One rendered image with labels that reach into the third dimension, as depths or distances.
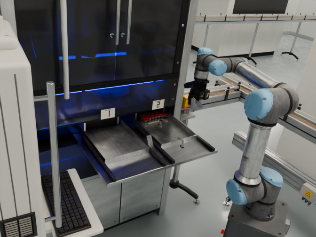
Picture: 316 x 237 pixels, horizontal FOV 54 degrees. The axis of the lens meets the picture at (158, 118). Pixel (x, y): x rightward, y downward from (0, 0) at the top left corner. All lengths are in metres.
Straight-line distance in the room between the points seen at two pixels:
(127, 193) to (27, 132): 1.32
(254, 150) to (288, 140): 1.88
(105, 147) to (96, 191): 0.43
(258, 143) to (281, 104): 0.18
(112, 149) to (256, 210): 0.79
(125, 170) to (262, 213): 0.68
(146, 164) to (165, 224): 1.00
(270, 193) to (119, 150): 0.79
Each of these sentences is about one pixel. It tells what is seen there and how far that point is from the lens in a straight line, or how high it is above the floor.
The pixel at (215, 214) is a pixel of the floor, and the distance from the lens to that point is 2.73.
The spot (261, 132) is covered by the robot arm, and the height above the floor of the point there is 1.27.
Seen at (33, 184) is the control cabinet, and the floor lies 1.13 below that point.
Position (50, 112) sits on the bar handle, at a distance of 1.01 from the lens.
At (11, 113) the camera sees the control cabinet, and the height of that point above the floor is 1.40.
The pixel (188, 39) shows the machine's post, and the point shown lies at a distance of 1.89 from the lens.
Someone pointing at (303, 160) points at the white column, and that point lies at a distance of 3.17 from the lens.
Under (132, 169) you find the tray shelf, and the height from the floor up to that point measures 0.88.
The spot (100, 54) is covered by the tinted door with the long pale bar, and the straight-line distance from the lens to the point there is 1.63.
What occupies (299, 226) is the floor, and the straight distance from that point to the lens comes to 2.94.
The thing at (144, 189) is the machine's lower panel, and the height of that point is 0.34.
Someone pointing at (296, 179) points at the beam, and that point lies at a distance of 2.51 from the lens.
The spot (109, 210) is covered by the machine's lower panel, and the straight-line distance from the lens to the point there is 2.25.
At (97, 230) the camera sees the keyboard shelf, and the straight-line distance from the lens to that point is 1.41.
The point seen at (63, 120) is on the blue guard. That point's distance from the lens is 1.70.
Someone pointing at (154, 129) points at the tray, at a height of 0.88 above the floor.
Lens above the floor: 1.85
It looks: 28 degrees down
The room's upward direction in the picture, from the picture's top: 7 degrees clockwise
